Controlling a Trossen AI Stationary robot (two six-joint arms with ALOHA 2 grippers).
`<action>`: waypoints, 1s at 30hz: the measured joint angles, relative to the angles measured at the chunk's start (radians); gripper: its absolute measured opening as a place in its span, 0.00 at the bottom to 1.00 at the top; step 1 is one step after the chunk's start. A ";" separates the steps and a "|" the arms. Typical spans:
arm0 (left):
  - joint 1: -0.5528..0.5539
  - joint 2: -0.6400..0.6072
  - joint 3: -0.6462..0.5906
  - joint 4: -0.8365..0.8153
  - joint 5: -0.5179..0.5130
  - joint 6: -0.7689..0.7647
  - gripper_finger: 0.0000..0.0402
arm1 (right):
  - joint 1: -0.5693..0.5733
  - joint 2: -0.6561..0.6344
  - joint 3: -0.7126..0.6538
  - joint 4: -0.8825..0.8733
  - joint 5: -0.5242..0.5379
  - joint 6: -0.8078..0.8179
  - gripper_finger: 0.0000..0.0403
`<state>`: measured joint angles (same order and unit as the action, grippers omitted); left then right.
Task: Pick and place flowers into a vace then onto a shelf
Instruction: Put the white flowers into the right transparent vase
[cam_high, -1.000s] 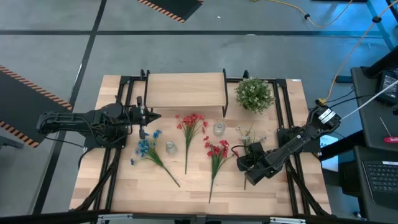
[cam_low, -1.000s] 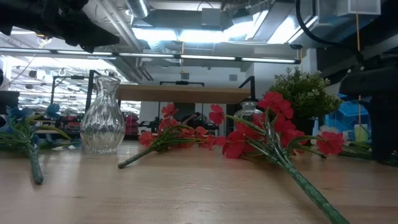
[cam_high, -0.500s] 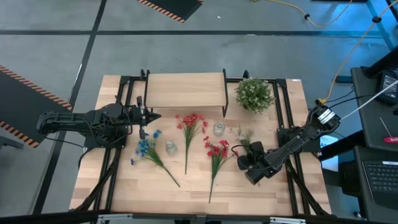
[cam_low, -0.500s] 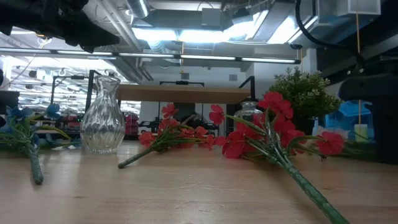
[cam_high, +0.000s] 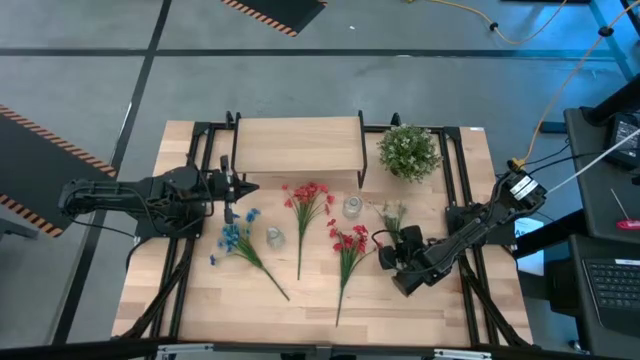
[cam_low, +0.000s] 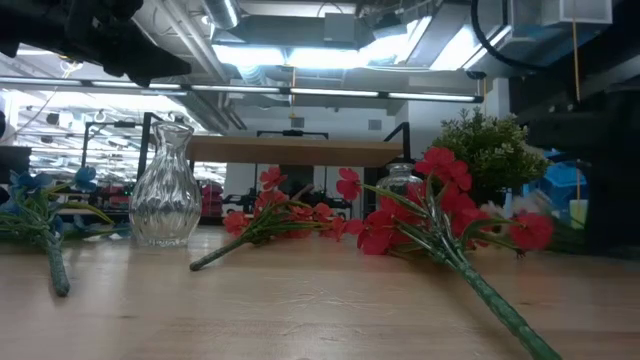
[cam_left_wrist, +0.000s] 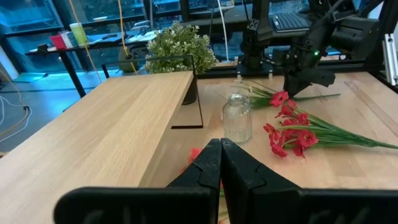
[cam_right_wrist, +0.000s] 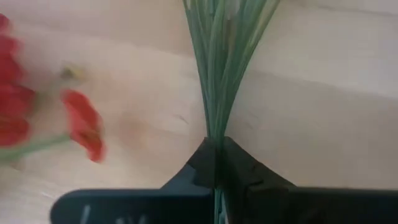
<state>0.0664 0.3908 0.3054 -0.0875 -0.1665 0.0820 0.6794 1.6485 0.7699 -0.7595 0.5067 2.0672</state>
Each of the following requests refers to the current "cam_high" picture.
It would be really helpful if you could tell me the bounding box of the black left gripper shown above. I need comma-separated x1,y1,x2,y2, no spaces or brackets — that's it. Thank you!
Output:
210,154,260,225

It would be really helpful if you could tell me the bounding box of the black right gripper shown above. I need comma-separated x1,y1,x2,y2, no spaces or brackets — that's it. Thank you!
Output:
378,224,439,297

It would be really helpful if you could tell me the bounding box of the white artificial flower sprig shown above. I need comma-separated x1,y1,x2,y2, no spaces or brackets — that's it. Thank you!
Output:
370,199,409,246

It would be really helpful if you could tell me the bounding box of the dark red flower bunch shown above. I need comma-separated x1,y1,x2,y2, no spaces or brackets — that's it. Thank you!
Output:
326,217,385,329

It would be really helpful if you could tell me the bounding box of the blue artificial flower bunch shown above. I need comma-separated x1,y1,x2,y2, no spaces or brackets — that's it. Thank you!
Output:
208,207,291,303

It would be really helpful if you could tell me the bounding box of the round ribbed glass vase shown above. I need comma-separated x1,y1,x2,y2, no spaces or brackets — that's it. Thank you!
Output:
265,226,287,250

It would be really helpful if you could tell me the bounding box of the coral red flower bunch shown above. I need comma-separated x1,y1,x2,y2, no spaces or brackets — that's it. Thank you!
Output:
280,181,336,282

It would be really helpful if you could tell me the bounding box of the cylindrical glass bottle vase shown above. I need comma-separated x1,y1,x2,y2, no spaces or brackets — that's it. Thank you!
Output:
341,194,365,220

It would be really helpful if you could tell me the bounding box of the wooden shelf with black legs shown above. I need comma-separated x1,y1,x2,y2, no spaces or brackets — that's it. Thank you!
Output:
229,110,370,192

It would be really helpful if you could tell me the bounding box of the potted green bushy plant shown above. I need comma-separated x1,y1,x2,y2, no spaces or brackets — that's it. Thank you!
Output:
376,123,444,184

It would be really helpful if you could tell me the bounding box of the white paper sheet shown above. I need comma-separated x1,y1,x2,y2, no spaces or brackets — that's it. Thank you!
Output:
513,216,546,277

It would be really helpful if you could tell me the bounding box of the silver aluminium bar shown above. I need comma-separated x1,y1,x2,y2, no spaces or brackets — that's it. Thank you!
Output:
154,342,494,360

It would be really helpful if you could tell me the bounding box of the black side desk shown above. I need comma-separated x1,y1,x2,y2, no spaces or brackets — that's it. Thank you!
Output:
544,233,640,360
563,74,640,244

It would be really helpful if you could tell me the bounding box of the black mat striped edge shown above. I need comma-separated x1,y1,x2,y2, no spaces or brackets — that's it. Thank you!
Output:
219,0,329,39
0,103,119,239

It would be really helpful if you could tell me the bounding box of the black laptop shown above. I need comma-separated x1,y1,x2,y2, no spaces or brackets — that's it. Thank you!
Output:
579,254,640,339

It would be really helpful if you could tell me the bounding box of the black crossbar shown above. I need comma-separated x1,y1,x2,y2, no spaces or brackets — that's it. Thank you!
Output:
0,335,640,360

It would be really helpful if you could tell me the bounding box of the black device with screen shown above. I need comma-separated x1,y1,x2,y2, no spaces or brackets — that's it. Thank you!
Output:
603,112,640,170

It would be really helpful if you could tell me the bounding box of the black table rig frame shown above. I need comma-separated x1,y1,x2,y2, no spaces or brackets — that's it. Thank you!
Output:
112,110,536,351

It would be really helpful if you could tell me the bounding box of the yellow extension cable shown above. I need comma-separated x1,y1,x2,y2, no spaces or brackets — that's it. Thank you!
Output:
509,0,640,171
403,0,570,46

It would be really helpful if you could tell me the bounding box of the white cable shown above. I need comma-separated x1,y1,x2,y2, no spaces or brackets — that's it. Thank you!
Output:
546,128,640,195

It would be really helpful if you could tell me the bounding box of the red-handled screwdriver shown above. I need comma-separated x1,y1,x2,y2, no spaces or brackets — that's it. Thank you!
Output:
609,187,640,232

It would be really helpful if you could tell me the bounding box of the blue metal frame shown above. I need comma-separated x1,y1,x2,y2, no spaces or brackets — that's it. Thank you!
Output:
587,0,640,81

